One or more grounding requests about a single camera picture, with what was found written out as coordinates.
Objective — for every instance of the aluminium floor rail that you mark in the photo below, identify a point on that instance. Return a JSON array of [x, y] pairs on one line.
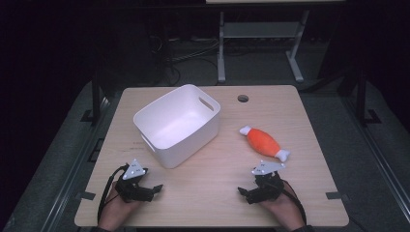
[[380, 154], [75, 167]]

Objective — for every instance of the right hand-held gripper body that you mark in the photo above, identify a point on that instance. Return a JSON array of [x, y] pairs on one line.
[[269, 185]]

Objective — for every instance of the grey table edge bracket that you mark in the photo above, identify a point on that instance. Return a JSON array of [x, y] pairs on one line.
[[85, 195], [335, 195]]

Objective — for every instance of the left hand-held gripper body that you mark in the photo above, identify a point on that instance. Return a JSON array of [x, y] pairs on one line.
[[132, 187]]

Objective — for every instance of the grey metal desk frame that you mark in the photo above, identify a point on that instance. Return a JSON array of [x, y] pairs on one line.
[[257, 30]]

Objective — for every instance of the white plastic storage bin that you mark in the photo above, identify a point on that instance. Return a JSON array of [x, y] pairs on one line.
[[179, 124]]

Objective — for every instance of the orange plush drumstick toy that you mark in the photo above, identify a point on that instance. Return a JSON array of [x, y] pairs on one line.
[[263, 142]]

